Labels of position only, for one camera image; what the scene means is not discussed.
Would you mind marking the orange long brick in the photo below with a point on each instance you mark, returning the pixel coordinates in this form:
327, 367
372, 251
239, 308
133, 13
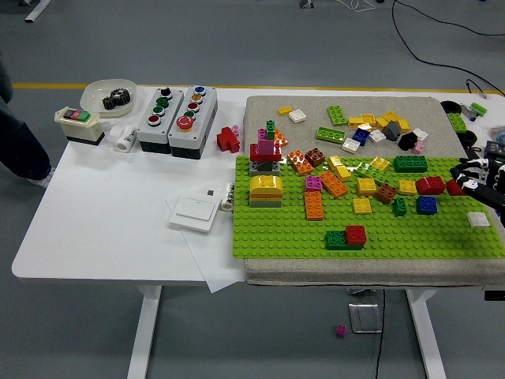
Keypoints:
333, 184
300, 162
314, 205
282, 139

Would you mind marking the red wide brick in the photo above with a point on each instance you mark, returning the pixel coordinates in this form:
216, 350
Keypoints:
255, 153

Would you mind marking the black display module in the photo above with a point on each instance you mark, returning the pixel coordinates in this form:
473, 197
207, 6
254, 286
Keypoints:
495, 149

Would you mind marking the grey four-button box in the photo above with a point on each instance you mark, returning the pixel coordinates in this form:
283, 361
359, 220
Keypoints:
148, 134

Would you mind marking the white printed pipe fitting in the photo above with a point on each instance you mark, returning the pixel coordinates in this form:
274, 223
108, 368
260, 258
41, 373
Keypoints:
227, 197

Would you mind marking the dark green long brick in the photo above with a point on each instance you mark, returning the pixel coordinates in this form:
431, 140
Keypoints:
410, 163
335, 240

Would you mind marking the black brick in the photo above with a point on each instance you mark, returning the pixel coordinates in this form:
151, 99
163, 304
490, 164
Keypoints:
407, 141

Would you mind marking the small pink brick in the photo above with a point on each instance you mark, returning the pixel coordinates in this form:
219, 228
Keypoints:
235, 129
262, 133
419, 147

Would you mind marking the brown square brick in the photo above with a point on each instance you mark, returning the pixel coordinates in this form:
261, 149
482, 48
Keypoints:
315, 156
386, 193

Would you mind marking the cream switch box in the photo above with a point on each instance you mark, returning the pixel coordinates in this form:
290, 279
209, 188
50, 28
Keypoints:
79, 126

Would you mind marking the white pipe tee fitting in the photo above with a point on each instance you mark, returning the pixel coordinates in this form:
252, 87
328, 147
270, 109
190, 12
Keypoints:
126, 138

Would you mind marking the pink square brick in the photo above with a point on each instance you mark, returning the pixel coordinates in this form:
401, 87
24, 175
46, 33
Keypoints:
313, 183

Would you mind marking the grey arch brick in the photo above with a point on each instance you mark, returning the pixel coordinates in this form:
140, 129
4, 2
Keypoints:
255, 170

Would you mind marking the grey-brown mat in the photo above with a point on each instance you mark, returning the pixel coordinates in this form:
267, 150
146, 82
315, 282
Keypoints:
260, 110

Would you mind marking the white paper sheet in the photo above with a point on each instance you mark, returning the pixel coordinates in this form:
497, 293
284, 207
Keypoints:
213, 272

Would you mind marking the white table leg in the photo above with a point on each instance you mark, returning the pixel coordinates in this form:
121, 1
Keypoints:
424, 331
144, 331

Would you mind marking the magenta square brick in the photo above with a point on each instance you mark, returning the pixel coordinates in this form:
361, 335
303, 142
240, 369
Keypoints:
341, 331

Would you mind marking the small lime brick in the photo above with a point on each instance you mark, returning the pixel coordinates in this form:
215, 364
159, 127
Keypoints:
479, 107

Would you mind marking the person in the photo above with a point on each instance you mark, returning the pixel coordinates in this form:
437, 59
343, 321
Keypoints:
16, 142

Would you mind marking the grey emergency-stop button box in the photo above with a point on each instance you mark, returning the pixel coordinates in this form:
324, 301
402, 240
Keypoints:
205, 114

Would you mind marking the black metal gear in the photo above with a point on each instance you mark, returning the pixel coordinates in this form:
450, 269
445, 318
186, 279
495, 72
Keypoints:
110, 102
123, 96

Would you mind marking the metal floor socket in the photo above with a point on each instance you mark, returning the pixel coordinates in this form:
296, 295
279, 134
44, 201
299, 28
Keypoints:
365, 317

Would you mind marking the white square tile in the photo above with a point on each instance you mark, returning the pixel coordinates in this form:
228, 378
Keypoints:
420, 134
478, 219
350, 145
376, 136
297, 116

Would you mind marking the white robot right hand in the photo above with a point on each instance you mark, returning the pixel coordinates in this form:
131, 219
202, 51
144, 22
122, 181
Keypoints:
477, 193

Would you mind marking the grey flat brick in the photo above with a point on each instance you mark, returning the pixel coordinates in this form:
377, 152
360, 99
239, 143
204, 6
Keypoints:
266, 203

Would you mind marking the black caster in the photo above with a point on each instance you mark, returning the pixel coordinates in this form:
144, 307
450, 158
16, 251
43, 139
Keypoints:
305, 3

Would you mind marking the small metal part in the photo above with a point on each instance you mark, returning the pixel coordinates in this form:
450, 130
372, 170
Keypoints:
467, 111

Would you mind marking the small green tall brick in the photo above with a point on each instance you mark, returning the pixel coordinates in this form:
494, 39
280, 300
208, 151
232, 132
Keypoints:
270, 130
399, 207

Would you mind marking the white wall switch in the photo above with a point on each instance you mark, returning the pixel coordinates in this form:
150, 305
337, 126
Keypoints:
195, 213

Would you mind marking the orange thin plate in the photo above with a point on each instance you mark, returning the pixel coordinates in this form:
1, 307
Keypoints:
266, 196

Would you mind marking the red cross-shaped brick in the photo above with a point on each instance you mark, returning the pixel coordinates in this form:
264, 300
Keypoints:
227, 139

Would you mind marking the white bowl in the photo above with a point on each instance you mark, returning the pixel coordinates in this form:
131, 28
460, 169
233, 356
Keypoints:
94, 92

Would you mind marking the yellow square brick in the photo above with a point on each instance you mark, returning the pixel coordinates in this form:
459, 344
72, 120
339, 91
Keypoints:
367, 187
362, 206
407, 187
380, 162

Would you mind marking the grey sloped brick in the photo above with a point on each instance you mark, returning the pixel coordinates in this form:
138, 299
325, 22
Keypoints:
392, 131

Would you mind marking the white desk foot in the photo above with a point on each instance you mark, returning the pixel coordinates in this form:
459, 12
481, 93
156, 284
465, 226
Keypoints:
37, 10

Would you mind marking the lime green baseplate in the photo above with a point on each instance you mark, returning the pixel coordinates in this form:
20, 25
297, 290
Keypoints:
276, 237

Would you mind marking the pink tall brick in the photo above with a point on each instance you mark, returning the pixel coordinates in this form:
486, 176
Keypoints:
266, 147

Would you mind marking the blue square brick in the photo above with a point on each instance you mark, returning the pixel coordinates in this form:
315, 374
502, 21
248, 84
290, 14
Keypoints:
427, 204
360, 136

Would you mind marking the lime long brick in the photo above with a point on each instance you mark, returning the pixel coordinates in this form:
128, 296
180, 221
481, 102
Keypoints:
372, 173
336, 115
457, 121
330, 134

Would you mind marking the black table control panel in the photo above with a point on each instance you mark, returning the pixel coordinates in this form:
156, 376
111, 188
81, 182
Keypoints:
495, 295

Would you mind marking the small yellow brick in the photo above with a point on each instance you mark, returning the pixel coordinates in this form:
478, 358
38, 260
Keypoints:
285, 110
365, 127

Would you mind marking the yellow rounded brick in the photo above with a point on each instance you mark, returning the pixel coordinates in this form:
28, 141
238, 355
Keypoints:
266, 183

